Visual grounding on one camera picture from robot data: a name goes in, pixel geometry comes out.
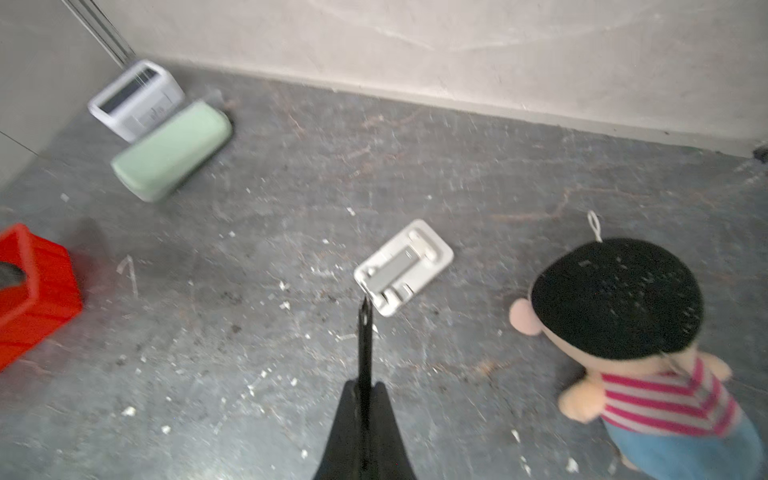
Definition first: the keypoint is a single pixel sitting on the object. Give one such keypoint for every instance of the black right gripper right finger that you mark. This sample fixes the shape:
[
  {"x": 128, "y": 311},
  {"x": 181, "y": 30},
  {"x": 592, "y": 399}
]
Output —
[{"x": 386, "y": 456}]

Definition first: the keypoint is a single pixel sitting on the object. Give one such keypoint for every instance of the red plastic bin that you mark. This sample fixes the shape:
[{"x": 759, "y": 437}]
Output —
[{"x": 47, "y": 299}]

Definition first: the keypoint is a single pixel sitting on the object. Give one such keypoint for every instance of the mint green zipper case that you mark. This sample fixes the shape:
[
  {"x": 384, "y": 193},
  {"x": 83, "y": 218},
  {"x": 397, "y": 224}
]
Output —
[{"x": 154, "y": 166}]

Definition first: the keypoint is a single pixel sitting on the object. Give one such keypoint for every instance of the plush doll striped shirt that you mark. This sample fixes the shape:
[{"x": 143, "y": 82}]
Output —
[{"x": 630, "y": 313}]

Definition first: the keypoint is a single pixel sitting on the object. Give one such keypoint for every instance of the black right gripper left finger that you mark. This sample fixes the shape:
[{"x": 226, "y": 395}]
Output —
[{"x": 343, "y": 453}]

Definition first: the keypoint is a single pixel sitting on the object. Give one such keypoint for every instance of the white digital clock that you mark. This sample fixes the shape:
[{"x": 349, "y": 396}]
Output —
[{"x": 141, "y": 98}]

